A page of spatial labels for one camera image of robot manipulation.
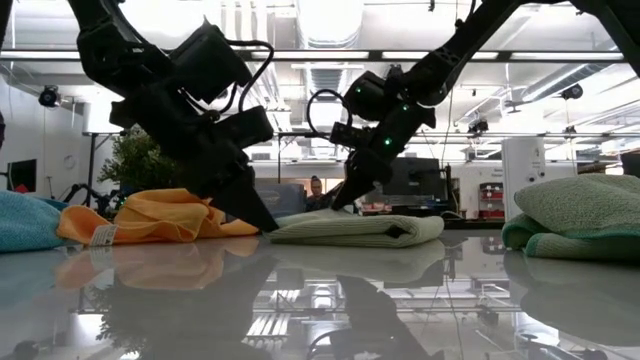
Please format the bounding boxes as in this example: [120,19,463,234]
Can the white box light on stand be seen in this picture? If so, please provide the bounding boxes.
[82,102,126,209]

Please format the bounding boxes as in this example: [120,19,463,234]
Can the light green microfiber towel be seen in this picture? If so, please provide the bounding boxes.
[501,173,640,264]
[264,208,445,250]

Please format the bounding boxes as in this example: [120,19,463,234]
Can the overhead light bar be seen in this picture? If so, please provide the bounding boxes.
[0,49,640,62]

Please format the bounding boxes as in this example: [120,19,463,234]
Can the black computer monitor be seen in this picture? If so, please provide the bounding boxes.
[382,156,444,201]

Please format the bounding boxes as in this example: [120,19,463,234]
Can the small green potted plant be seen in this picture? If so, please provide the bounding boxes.
[98,127,187,192]

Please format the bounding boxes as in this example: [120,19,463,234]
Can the orange microfiber towel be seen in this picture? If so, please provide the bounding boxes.
[56,187,261,247]

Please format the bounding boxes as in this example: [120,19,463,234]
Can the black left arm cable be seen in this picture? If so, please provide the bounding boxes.
[222,38,276,115]

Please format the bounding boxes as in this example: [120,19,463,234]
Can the silver ventilation duct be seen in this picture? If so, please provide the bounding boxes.
[294,0,366,49]

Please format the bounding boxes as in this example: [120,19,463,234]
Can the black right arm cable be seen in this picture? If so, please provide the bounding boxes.
[305,88,352,137]

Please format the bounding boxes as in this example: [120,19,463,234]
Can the white cabinet pillar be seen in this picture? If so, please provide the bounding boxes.
[501,137,547,221]

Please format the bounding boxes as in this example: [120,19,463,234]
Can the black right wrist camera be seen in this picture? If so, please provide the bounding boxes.
[329,121,375,150]

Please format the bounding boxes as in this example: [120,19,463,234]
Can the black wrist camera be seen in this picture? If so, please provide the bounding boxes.
[214,105,275,151]
[329,121,375,150]

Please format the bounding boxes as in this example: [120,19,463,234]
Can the dark grey plastic bin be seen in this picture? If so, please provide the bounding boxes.
[257,183,307,219]

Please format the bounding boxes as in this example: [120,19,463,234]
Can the black wall screen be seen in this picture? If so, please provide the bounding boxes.
[7,158,38,194]

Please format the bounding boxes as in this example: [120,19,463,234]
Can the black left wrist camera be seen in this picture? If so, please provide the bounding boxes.
[214,105,275,151]

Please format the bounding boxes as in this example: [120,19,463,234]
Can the red storage shelf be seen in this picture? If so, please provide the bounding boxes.
[478,182,505,220]

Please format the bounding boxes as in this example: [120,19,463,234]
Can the person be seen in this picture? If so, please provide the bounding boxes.
[305,174,332,212]

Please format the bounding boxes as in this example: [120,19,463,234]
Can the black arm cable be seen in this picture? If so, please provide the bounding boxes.
[305,88,352,137]
[222,38,276,115]

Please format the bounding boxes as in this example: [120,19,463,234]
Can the black metal table frame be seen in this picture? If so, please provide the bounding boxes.
[442,218,504,231]

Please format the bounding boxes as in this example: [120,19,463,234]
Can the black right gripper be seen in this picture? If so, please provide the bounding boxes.
[330,101,438,212]

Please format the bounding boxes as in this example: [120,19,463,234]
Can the blue microfiber towel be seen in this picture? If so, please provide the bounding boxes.
[0,189,69,254]

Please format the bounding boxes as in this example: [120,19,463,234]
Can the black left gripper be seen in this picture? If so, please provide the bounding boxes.
[109,83,280,234]

